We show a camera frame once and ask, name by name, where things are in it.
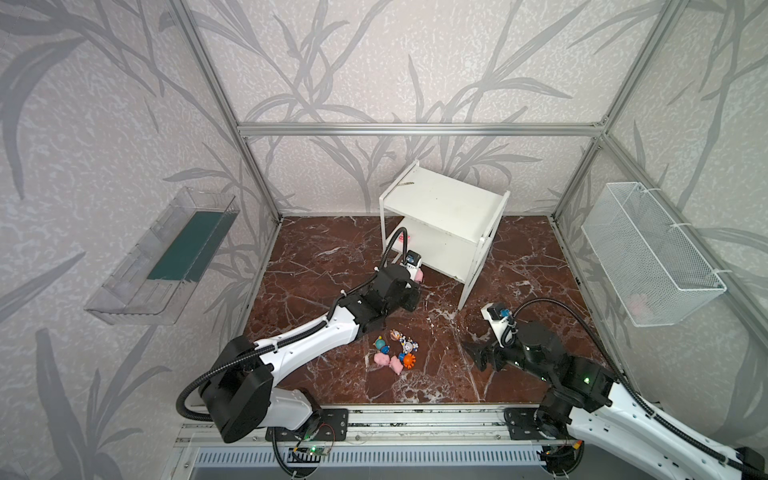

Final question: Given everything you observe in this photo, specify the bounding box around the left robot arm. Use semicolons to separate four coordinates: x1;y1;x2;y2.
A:
175;264;423;443

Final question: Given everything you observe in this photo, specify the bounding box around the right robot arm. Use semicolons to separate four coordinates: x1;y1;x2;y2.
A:
464;309;767;479

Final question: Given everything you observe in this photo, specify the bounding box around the white two-tier shelf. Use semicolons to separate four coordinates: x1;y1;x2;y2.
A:
379;161;510;310

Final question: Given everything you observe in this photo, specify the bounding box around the teal hooded Doraemon figure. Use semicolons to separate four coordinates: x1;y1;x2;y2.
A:
374;337;391;356

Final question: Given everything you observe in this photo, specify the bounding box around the white hooded Doraemon figure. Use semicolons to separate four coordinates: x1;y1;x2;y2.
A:
401;338;419;354

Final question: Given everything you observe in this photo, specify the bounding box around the orange hooded Doraemon figure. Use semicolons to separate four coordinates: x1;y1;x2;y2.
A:
398;353;416;370

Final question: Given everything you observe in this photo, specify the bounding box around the pink toy in basket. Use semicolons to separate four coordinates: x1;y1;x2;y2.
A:
627;294;654;323

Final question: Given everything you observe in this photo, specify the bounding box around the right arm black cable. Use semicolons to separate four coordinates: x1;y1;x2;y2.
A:
509;297;768;480

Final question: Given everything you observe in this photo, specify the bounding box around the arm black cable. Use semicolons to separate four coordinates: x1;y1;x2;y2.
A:
509;297;768;480
175;226;409;422

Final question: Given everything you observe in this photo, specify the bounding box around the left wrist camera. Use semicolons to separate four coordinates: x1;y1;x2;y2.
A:
403;250;422;275

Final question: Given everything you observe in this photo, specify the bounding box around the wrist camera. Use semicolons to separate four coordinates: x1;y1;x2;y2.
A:
481;302;517;348
403;250;422;275

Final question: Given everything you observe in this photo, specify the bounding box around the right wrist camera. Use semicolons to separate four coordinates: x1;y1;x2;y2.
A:
481;302;517;348

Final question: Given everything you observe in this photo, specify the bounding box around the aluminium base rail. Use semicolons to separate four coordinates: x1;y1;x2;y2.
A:
173;403;685;450

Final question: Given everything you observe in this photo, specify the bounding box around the white wire mesh basket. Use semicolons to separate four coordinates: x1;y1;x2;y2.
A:
582;182;727;327

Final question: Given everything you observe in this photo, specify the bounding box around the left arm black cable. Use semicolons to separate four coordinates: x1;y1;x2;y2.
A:
175;226;409;422

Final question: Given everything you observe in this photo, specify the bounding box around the clear plastic wall bin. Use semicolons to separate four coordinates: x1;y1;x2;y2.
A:
84;187;240;326

